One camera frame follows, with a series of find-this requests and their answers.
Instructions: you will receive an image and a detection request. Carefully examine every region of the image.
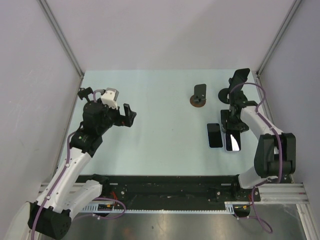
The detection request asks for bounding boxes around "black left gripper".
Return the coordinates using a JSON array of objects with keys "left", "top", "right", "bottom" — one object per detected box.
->
[{"left": 97, "top": 97, "right": 136, "bottom": 135}]

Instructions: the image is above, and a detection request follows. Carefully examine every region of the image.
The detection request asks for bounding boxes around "white cased phone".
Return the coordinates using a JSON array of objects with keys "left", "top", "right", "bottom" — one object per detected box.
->
[{"left": 225, "top": 130, "right": 241, "bottom": 152}]

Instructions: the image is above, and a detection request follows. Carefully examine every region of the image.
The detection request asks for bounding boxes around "light blue cased phone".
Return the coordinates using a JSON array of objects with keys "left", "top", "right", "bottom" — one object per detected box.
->
[{"left": 206, "top": 123, "right": 223, "bottom": 149}]

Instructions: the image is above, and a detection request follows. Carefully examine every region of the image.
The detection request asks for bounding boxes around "black clamp phone stand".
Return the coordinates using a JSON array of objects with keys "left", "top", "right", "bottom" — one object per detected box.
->
[{"left": 77, "top": 87, "right": 94, "bottom": 103}]

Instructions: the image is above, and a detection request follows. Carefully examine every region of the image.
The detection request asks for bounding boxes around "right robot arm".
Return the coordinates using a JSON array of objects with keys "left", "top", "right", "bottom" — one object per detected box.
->
[{"left": 218, "top": 88, "right": 296, "bottom": 201}]

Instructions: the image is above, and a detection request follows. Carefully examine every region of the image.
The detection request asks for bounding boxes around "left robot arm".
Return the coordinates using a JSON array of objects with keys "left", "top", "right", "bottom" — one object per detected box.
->
[{"left": 28, "top": 100, "right": 137, "bottom": 240}]

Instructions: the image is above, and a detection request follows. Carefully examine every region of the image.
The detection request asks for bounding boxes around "black tall phone stand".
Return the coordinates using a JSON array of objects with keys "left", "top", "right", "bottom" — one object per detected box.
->
[{"left": 218, "top": 78, "right": 238, "bottom": 104}]

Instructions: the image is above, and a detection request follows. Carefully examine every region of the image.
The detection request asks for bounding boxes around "wooden base phone stand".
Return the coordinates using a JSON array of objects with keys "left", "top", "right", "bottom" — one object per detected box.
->
[{"left": 189, "top": 83, "right": 207, "bottom": 108}]

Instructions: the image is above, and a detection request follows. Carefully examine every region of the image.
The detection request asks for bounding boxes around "black phone on tall stand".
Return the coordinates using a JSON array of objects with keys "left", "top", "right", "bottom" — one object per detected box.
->
[{"left": 228, "top": 68, "right": 251, "bottom": 92}]

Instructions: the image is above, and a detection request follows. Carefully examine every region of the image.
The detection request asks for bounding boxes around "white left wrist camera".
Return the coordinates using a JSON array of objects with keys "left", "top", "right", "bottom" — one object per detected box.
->
[{"left": 93, "top": 87, "right": 119, "bottom": 110}]

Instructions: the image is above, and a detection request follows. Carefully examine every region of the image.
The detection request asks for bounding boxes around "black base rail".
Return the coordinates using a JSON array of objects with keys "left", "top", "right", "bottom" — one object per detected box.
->
[{"left": 76, "top": 174, "right": 261, "bottom": 210}]

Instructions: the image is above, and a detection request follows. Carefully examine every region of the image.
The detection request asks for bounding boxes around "white slotted cable duct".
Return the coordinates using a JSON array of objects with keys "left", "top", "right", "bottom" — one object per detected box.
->
[{"left": 80, "top": 202, "right": 251, "bottom": 215}]

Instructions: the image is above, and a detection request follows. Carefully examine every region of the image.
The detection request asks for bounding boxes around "aluminium corner post left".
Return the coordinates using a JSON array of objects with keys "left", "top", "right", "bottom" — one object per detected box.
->
[{"left": 36, "top": 0, "right": 84, "bottom": 79}]

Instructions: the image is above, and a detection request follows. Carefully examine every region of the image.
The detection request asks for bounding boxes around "aluminium corner post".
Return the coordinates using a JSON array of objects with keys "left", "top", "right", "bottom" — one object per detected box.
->
[
  {"left": 36, "top": 0, "right": 84, "bottom": 79},
  {"left": 255, "top": 0, "right": 304, "bottom": 76}
]

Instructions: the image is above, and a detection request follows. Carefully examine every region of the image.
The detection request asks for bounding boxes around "aluminium corner post right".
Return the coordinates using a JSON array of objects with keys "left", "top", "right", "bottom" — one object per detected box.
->
[{"left": 255, "top": 0, "right": 304, "bottom": 76}]

